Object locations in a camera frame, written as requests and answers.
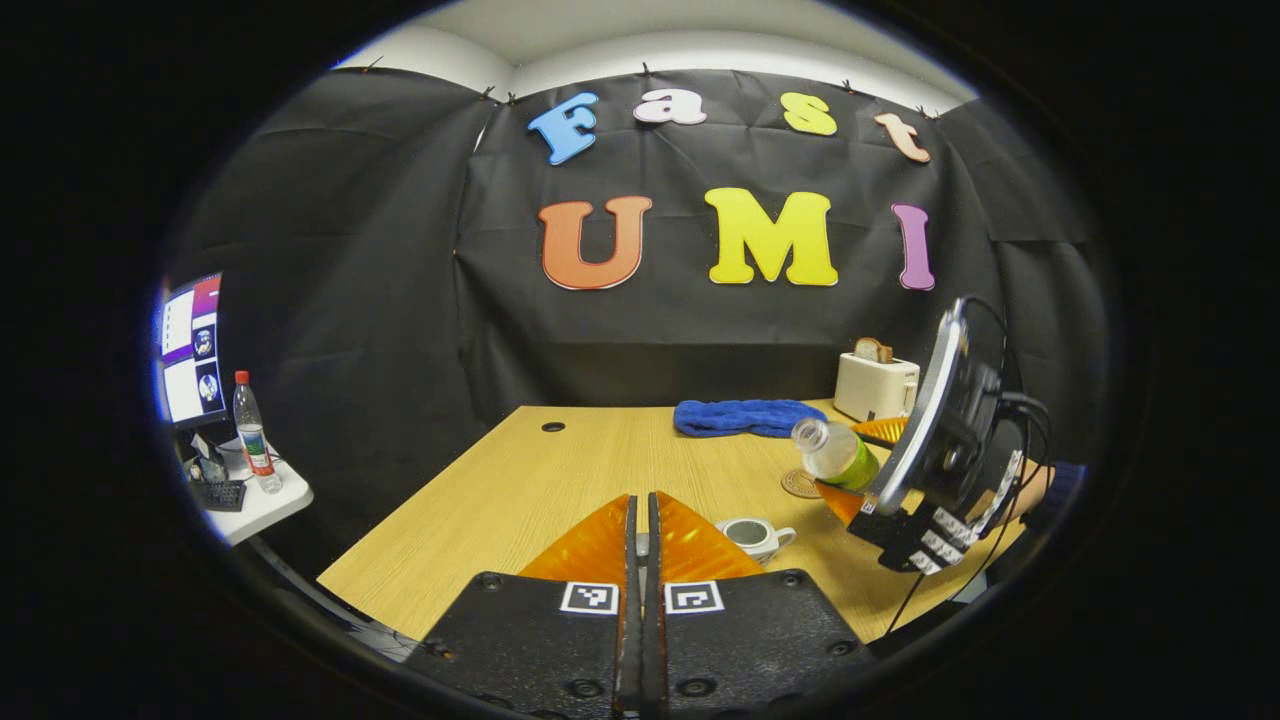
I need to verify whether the computer monitor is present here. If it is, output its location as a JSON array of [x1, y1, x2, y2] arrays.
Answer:
[[155, 272, 226, 429]]

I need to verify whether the blue towel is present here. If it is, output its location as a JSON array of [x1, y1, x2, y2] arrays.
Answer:
[[673, 399, 829, 439]]

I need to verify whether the red cap plastic bottle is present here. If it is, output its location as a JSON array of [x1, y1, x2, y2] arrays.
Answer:
[[233, 371, 283, 495]]

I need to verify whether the white side table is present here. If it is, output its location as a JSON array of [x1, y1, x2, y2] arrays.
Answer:
[[195, 440, 314, 547]]

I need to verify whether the green label water bottle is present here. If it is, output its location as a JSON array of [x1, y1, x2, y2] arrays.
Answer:
[[791, 417, 883, 493]]

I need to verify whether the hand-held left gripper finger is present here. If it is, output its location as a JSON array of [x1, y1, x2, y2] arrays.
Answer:
[[400, 493, 641, 720], [645, 491, 876, 720]]

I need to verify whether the black keyboard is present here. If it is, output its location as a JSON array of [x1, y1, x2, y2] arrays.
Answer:
[[188, 480, 247, 513]]

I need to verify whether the white teacup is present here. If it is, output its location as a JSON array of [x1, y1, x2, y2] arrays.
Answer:
[[715, 517, 798, 566]]

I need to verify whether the white toaster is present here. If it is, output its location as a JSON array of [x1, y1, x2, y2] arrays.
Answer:
[[833, 352, 921, 423]]

